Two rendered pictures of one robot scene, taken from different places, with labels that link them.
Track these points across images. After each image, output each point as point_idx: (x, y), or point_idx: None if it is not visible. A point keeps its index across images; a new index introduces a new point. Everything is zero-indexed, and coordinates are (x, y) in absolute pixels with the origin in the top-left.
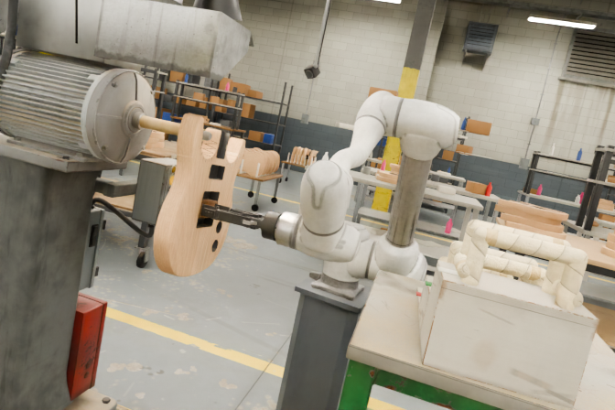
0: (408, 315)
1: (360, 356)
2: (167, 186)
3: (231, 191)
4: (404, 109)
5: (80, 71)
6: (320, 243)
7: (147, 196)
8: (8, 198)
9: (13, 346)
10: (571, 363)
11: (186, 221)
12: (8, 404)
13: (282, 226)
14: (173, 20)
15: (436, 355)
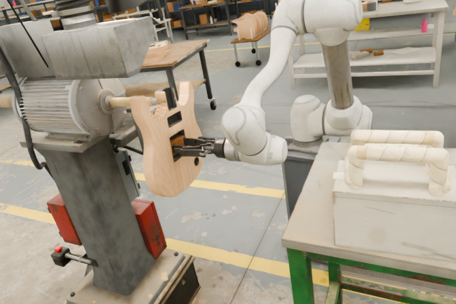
0: None
1: (290, 245)
2: None
3: (195, 121)
4: (307, 9)
5: (60, 84)
6: (254, 159)
7: None
8: (62, 171)
9: (106, 248)
10: (448, 234)
11: (163, 164)
12: (119, 275)
13: (226, 150)
14: (88, 43)
15: (343, 239)
